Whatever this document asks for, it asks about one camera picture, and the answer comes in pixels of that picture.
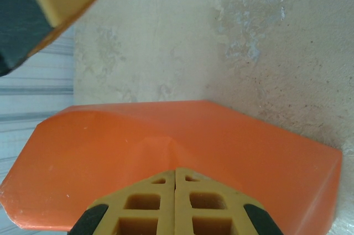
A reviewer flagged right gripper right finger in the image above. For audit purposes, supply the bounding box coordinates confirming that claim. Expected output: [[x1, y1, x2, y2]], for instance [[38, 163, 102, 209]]
[[174, 166, 283, 235]]

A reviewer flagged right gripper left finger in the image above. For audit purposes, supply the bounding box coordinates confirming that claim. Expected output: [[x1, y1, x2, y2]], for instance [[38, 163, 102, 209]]
[[69, 167, 177, 235]]

